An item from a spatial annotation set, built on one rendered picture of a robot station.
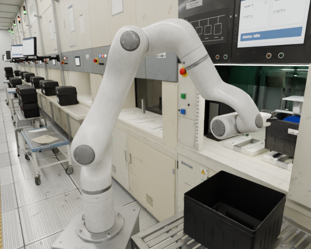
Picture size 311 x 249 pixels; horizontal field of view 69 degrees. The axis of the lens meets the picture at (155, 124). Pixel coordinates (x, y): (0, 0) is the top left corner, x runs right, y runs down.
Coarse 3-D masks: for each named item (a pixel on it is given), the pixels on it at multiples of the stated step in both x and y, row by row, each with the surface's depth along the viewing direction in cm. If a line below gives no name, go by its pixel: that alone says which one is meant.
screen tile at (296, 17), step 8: (280, 0) 86; (288, 0) 84; (296, 0) 82; (304, 0) 80; (272, 8) 89; (296, 8) 82; (304, 8) 80; (272, 16) 89; (280, 16) 87; (288, 16) 85; (296, 16) 82; (272, 24) 90; (280, 24) 87; (288, 24) 85
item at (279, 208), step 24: (192, 192) 89; (216, 192) 103; (240, 192) 98; (264, 192) 90; (192, 216) 84; (216, 216) 75; (240, 216) 92; (264, 216) 92; (216, 240) 77; (240, 240) 70; (264, 240) 74
